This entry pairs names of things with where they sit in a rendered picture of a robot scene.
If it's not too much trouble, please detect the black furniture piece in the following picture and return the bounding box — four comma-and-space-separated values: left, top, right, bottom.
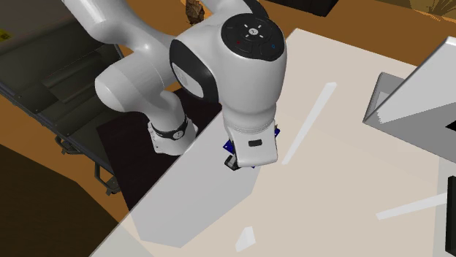
265, 0, 340, 18

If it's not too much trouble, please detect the grey open box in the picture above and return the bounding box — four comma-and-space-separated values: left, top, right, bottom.
362, 35, 456, 162

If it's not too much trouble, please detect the dark robot stand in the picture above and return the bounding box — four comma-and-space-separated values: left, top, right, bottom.
96, 88, 224, 211

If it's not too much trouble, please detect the brown lumpy object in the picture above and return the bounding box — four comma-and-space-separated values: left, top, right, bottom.
185, 0, 206, 26

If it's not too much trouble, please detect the dark grey metal cart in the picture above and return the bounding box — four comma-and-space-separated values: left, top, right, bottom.
0, 0, 126, 196

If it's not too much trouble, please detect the black upright slab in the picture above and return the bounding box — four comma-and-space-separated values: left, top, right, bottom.
444, 175, 456, 256

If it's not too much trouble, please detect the blue flat object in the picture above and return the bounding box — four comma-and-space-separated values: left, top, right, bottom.
222, 127, 281, 169

